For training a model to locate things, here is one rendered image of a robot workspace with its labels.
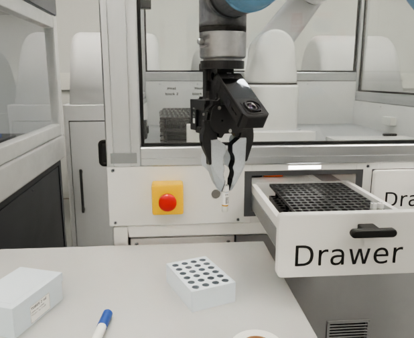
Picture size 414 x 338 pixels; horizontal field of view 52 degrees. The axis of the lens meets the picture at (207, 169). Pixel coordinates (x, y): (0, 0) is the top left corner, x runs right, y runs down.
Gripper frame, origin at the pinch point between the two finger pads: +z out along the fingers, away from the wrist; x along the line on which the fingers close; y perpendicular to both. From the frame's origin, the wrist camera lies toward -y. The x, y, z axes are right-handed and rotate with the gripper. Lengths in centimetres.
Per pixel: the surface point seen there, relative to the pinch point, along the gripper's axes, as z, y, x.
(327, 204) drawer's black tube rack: 7.6, 2.7, -24.5
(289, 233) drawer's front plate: 7.5, -7.0, -8.0
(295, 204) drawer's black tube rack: 7.3, 5.3, -18.3
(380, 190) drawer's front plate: 9, 11, -48
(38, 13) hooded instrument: -40, 114, 18
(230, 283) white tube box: 17.5, -1.1, -0.4
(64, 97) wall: 1, 357, -20
